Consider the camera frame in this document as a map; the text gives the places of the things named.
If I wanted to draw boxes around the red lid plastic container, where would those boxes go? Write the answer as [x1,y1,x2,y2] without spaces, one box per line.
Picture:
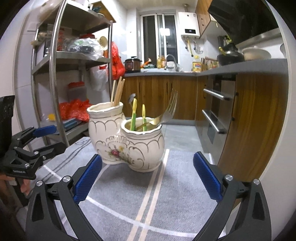
[68,82,85,103]

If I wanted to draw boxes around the built-in steel oven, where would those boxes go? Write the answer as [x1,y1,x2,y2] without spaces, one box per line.
[201,74,236,145]

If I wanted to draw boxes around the clear plastic bag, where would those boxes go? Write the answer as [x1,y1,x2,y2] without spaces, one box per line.
[67,37,103,61]

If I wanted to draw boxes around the wooden kitchen cabinets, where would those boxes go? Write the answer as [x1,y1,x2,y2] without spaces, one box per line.
[121,71,288,186]

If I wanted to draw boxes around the metal sink faucet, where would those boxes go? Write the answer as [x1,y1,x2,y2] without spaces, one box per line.
[165,54,179,72]

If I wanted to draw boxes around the hanging white plastic bag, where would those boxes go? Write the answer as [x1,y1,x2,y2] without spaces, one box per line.
[90,65,109,91]

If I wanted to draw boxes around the gold spoon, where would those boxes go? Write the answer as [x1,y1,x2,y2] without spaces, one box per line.
[136,116,161,131]

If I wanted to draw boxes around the white cooking pot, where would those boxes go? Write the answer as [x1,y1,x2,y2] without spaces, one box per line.
[242,47,272,61]

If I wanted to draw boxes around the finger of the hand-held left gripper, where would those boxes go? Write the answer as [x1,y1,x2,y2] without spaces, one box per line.
[15,141,73,165]
[10,125,57,150]

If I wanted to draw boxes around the grey kitchen countertop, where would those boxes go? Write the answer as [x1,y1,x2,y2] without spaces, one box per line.
[124,58,288,78]

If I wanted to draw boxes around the small grey utensil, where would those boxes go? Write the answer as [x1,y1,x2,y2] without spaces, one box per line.
[128,93,137,109]

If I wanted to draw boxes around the person's left hand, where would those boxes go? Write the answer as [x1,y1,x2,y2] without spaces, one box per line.
[20,179,32,196]

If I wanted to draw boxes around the cream ceramic utensil holder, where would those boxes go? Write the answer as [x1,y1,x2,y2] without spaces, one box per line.
[87,102,165,172]

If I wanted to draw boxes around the black range hood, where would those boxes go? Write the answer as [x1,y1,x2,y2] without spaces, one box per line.
[207,0,281,45]

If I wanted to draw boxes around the dark red rice cooker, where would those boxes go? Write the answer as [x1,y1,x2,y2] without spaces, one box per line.
[124,56,142,73]

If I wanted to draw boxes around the wooden wall cabinet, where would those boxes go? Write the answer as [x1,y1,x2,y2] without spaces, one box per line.
[195,0,218,39]

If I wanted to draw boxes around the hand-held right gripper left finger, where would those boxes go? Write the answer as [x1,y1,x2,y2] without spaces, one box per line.
[25,154,103,241]

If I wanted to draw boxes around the kitchen window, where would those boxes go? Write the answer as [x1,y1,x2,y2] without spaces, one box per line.
[140,14,178,67]

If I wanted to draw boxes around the metal shelf rack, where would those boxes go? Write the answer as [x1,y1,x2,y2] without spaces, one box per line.
[30,0,114,149]

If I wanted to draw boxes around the white water heater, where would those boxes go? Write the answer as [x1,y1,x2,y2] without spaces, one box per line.
[178,11,200,37]

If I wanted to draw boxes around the black wok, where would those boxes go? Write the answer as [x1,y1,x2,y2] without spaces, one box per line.
[217,46,245,66]

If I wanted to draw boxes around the yellow cooking oil bottle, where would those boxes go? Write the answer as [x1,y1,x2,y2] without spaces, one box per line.
[192,55,202,73]

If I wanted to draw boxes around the grey striped mat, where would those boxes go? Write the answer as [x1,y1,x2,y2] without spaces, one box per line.
[23,137,234,241]

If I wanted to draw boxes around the gold fork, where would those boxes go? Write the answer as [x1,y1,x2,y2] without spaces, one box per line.
[157,89,178,126]

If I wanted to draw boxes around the hanging orange plastic bag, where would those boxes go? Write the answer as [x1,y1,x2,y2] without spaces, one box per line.
[109,41,125,77]

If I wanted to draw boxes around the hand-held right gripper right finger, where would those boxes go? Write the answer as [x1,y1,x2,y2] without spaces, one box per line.
[192,151,272,241]

